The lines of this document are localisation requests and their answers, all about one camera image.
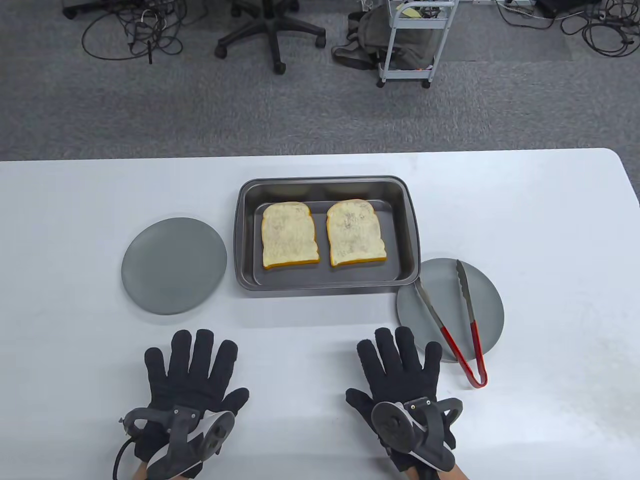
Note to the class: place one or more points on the person's left hand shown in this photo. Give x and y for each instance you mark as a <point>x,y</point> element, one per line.
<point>200,375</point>

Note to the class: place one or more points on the person's right hand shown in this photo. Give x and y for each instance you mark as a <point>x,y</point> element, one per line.
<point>400,370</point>

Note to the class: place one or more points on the grey round plate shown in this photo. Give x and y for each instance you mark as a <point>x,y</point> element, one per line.
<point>450,300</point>
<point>174,266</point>

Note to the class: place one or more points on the dark metal baking tray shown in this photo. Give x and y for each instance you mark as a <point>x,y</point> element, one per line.
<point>320,280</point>

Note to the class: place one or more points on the white toast slice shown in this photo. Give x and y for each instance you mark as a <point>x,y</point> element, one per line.
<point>356,232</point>
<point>290,235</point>

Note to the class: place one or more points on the person's left forearm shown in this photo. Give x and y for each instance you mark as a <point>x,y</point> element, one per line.
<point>141,472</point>

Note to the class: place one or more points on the person's right forearm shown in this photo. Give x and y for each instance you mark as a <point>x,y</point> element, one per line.
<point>461,474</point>

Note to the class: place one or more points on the black and white controller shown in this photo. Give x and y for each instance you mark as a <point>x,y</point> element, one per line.
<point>220,432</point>
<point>392,422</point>

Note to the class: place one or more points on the white utility cart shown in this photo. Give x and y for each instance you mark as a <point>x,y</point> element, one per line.
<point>404,74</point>

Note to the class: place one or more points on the grey backpack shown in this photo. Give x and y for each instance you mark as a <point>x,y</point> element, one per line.
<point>370,30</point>

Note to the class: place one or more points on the black office chair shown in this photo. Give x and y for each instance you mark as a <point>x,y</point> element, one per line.
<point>272,30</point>

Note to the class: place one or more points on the black chair base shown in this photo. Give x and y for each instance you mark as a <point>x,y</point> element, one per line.
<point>71,13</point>

